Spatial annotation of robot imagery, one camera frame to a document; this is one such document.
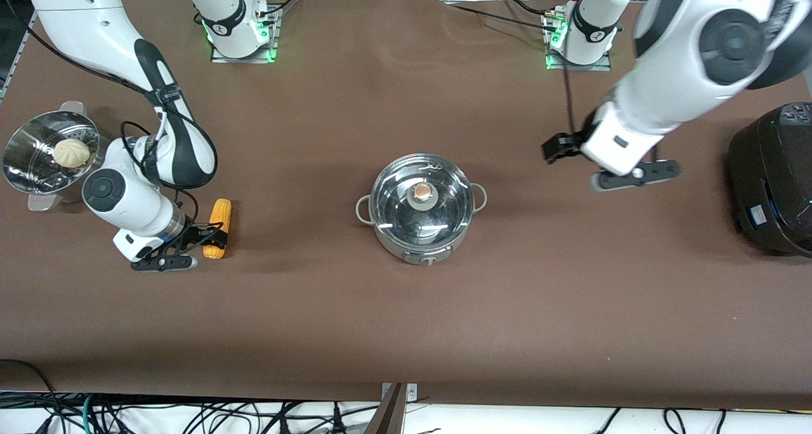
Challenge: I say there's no yellow corn cob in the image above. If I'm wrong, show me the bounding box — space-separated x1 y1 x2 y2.
203 198 233 260

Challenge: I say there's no glass pot lid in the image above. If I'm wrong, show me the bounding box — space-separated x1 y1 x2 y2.
370 154 475 247

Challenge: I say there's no steel steamer pot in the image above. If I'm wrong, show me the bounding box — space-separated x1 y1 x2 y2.
2 101 120 213

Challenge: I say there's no steel electric cooking pot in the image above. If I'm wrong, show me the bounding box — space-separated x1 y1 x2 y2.
355 154 488 266

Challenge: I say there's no white steamed bun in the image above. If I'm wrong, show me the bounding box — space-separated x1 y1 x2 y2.
53 138 91 171

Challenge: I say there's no black rice cooker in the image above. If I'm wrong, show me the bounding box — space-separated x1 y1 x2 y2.
728 102 812 258

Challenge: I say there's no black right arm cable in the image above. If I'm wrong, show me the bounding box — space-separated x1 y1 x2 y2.
0 0 220 233

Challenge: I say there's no black base power cable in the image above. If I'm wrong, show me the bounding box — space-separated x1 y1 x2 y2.
257 0 309 20
441 0 554 36

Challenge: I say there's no thick black floor cable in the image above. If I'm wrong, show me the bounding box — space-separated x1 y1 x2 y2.
0 358 62 434

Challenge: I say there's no aluminium frame rail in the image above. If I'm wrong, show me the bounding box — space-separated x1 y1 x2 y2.
0 12 39 100

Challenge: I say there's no dark camera mount pole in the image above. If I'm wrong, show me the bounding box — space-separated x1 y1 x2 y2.
363 383 407 434

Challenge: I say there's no small metal table bracket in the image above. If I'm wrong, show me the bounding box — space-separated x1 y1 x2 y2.
381 382 419 402

